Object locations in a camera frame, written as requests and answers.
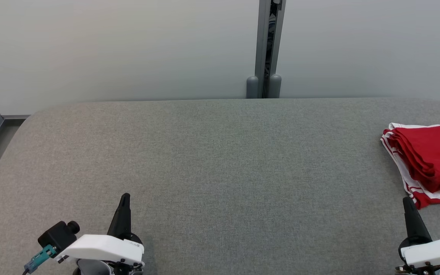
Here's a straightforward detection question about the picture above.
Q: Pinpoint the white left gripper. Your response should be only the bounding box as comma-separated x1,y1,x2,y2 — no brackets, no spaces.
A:
55,193,145,269

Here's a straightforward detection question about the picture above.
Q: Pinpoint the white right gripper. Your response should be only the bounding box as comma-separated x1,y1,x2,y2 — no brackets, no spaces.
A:
398,197,440,269

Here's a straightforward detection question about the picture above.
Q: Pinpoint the red white basketball jersey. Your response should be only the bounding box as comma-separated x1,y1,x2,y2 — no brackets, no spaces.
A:
380,130,440,210

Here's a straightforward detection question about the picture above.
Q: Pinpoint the black left cable teal connector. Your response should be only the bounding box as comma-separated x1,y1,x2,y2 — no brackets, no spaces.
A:
22,244,57,275

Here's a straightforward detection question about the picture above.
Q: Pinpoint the grey cylindrical post bumper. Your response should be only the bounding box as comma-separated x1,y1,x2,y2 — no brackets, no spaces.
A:
269,74,283,99
246,76,260,99

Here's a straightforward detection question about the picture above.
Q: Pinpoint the grey metal partition post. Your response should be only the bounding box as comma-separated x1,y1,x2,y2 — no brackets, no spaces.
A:
254,0,286,99

